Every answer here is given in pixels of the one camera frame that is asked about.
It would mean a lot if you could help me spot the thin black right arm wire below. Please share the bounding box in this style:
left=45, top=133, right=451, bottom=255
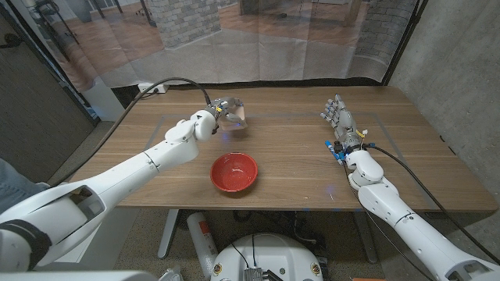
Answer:
left=342, top=162, right=437, bottom=281

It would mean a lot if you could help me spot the red bowl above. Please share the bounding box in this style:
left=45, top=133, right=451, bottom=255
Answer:
left=209, top=151, right=259, bottom=193

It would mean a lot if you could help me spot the grey tape outline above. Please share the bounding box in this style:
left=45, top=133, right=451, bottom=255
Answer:
left=142, top=112, right=437, bottom=210

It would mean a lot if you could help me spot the white cylinder with orange label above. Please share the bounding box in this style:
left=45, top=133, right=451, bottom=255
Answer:
left=186, top=212, right=220, bottom=280

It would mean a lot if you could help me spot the black backdrop frame pole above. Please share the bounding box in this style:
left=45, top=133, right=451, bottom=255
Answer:
left=381, top=0, right=429, bottom=86
left=5, top=0, right=101, bottom=126

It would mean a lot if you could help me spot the black floor cable bundle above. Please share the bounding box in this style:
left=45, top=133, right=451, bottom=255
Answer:
left=234, top=210, right=326, bottom=254

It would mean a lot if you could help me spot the blue and white marker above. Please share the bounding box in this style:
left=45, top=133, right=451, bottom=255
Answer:
left=324, top=140, right=345, bottom=162

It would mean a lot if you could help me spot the grey table leg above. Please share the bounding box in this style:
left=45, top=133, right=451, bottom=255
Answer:
left=353, top=212, right=379, bottom=265

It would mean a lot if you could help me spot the person in blue jeans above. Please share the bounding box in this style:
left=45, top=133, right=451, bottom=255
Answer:
left=0, top=158, right=50, bottom=214

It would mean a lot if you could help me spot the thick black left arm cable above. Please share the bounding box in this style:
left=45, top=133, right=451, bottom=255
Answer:
left=50, top=76, right=214, bottom=187

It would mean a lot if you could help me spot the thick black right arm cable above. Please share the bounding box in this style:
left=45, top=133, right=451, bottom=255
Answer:
left=365, top=143, right=500, bottom=265

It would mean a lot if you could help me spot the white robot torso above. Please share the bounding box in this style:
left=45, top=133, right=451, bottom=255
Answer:
left=210, top=233, right=324, bottom=281

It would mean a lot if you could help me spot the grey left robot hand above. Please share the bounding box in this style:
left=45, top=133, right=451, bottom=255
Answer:
left=205, top=96, right=249, bottom=132

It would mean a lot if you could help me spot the white power strip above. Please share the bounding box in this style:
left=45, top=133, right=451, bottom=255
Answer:
left=137, top=82, right=170, bottom=94

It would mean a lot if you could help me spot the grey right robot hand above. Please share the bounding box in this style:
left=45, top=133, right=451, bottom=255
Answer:
left=320, top=93, right=363, bottom=150

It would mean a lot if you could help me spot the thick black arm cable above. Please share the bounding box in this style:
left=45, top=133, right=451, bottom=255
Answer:
left=365, top=143, right=500, bottom=265
left=50, top=76, right=214, bottom=187

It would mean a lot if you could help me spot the black door handle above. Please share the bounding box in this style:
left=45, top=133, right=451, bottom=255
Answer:
left=0, top=33, right=23, bottom=50

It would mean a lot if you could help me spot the dark grey partition panel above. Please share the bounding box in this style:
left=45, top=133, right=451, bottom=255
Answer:
left=0, top=7, right=98, bottom=184

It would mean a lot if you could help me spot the white table leg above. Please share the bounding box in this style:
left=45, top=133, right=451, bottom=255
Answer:
left=157, top=208, right=180, bottom=260

